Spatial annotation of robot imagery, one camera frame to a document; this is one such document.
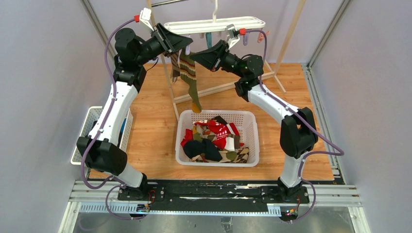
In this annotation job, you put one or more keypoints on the wooden clothes rack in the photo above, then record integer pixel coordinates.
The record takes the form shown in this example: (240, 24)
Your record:
(228, 86)

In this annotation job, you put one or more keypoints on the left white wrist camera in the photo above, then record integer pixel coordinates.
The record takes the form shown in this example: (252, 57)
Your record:
(145, 17)

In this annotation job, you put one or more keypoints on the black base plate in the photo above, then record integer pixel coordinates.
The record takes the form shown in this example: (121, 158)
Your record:
(214, 196)

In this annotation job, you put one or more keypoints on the dark clothes in left basket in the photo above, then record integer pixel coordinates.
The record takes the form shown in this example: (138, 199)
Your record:
(114, 132)

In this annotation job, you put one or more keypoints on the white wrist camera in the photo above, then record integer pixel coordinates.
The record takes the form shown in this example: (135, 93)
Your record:
(145, 17)
(232, 37)

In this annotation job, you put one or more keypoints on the brown striped sock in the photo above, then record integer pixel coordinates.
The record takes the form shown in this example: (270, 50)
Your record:
(175, 72)

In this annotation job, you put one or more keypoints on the white centre laundry basket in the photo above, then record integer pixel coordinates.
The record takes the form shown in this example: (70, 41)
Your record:
(244, 121)

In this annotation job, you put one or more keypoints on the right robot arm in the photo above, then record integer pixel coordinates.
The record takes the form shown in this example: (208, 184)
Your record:
(297, 126)

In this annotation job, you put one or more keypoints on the orange hanger clip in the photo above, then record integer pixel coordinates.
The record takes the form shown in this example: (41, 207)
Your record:
(262, 36)

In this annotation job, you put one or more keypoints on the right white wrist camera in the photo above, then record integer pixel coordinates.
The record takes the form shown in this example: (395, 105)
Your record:
(232, 37)

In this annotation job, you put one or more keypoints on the purple hanger clip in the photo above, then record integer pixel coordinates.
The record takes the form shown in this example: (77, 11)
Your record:
(245, 39)
(187, 50)

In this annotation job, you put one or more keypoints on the white plastic clip hanger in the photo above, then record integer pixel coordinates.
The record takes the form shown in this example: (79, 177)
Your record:
(235, 25)

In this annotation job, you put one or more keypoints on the pile of colourful socks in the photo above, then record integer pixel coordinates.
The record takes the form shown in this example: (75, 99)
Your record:
(213, 140)

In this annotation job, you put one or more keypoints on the olive green striped sock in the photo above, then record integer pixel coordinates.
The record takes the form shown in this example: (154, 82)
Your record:
(188, 75)

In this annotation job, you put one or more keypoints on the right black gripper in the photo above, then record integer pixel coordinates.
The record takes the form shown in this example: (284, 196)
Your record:
(211, 58)

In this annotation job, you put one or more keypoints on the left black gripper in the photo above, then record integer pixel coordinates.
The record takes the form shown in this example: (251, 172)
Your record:
(169, 41)

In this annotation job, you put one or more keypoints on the teal hanger clip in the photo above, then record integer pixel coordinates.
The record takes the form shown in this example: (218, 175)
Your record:
(208, 40)

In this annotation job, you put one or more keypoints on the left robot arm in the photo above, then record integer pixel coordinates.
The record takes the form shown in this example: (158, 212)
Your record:
(102, 158)

